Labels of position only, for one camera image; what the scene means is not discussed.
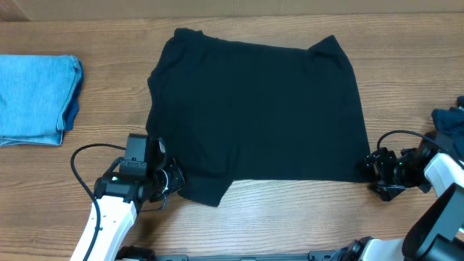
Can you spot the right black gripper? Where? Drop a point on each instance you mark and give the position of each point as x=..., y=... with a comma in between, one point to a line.
x=379, y=174

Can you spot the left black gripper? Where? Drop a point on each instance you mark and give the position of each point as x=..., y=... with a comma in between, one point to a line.
x=175, y=175

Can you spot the black garment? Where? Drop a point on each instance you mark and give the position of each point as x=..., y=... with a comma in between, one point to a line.
x=230, y=111

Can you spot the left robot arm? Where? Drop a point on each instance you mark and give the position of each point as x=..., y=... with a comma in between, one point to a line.
x=145, y=173

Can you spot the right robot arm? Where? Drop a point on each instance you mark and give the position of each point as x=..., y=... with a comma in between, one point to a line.
x=434, y=166

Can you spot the dark navy garment pile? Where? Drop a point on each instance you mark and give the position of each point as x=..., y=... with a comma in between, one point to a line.
x=450, y=122

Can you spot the folded light blue jeans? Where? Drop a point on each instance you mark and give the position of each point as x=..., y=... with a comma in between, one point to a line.
x=39, y=98

